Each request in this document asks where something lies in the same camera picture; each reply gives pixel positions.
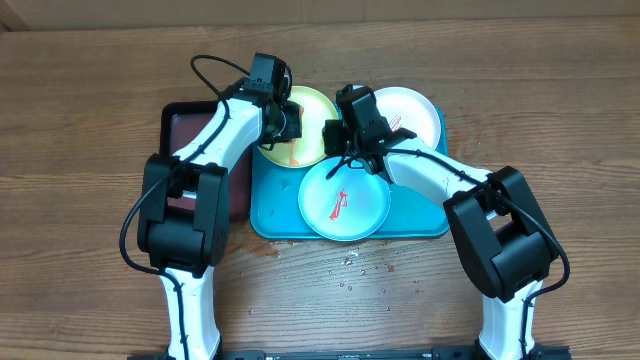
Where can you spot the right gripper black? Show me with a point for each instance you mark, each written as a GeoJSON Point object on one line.
{"type": "Point", "coordinates": [342, 134]}

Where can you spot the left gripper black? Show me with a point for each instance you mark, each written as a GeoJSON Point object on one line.
{"type": "Point", "coordinates": [296, 113]}

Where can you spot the yellow-green plate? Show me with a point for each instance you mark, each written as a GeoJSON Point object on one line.
{"type": "Point", "coordinates": [309, 149]}

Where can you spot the light blue plate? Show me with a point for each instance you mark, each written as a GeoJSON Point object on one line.
{"type": "Point", "coordinates": [343, 204]}

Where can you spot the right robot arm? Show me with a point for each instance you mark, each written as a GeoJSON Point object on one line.
{"type": "Point", "coordinates": [505, 244]}

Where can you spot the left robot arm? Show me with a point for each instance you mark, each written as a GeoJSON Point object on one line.
{"type": "Point", "coordinates": [184, 209]}

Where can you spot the teal plastic tray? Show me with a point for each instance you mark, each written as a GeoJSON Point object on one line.
{"type": "Point", "coordinates": [275, 213]}

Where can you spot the black rectangular sponge tray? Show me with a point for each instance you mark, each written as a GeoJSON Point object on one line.
{"type": "Point", "coordinates": [180, 123]}

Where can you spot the white plate with sauce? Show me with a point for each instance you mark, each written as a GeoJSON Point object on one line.
{"type": "Point", "coordinates": [406, 108]}

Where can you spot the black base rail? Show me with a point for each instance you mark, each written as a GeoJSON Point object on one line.
{"type": "Point", "coordinates": [467, 352]}

